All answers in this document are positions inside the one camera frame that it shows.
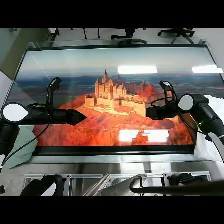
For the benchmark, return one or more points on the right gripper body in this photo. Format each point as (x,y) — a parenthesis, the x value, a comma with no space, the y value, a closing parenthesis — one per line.
(160,112)

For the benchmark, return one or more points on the silver frame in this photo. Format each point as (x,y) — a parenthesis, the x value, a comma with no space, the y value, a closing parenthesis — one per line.
(100,186)

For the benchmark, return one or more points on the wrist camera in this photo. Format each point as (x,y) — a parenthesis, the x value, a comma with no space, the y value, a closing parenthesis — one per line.
(166,85)
(53,85)

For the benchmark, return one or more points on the white garment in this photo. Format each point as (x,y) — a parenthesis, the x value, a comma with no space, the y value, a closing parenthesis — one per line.
(208,151)

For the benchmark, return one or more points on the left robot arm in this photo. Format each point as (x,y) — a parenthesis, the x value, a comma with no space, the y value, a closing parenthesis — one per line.
(36,113)

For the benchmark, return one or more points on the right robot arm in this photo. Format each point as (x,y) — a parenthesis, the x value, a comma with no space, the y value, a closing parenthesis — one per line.
(207,115)

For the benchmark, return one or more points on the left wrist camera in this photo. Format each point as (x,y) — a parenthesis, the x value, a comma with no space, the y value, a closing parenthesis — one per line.
(53,85)

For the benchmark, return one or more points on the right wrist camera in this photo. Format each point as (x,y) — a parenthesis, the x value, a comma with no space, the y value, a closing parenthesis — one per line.
(166,85)

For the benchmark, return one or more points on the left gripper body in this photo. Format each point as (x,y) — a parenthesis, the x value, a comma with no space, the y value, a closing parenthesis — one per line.
(62,116)

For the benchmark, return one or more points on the black office chair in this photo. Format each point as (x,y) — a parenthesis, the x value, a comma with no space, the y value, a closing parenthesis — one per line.
(128,34)
(177,32)

